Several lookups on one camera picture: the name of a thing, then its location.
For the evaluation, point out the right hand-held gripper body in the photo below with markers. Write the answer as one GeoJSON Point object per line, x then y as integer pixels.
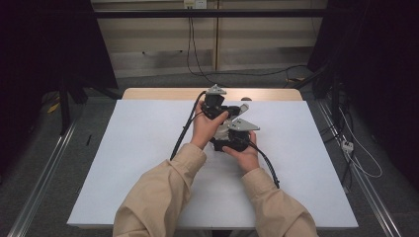
{"type": "Point", "coordinates": [242, 126]}

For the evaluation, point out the wooden table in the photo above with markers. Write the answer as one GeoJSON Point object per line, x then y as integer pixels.
{"type": "Point", "coordinates": [164, 94]}

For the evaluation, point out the white power strip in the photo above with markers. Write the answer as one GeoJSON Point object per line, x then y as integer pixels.
{"type": "Point", "coordinates": [347, 146]}

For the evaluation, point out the white wall socket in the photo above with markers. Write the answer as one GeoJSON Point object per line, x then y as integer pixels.
{"type": "Point", "coordinates": [195, 3]}

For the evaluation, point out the person's left hand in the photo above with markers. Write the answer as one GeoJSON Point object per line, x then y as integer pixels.
{"type": "Point", "coordinates": [204, 130]}

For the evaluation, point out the yellow floor tape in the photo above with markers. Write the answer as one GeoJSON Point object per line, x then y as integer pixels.
{"type": "Point", "coordinates": [53, 108]}

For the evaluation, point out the metal floor rail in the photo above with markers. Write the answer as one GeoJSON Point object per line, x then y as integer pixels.
{"type": "Point", "coordinates": [39, 181]}
{"type": "Point", "coordinates": [372, 197]}

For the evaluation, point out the white table board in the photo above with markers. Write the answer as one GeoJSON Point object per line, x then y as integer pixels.
{"type": "Point", "coordinates": [148, 131]}

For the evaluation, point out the black horizontal bar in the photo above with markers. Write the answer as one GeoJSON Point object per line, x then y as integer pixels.
{"type": "Point", "coordinates": [210, 13]}

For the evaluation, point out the person's right hand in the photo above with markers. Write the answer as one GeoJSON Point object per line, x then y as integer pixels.
{"type": "Point", "coordinates": [248, 158]}

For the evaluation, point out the black metal stand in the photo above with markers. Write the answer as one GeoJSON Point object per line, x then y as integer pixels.
{"type": "Point", "coordinates": [334, 95]}
{"type": "Point", "coordinates": [64, 105]}

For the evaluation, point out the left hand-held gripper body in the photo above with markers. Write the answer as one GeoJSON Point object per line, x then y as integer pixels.
{"type": "Point", "coordinates": [214, 103]}

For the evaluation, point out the black curtain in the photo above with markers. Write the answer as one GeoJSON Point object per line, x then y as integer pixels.
{"type": "Point", "coordinates": [39, 49]}
{"type": "Point", "coordinates": [378, 65]}

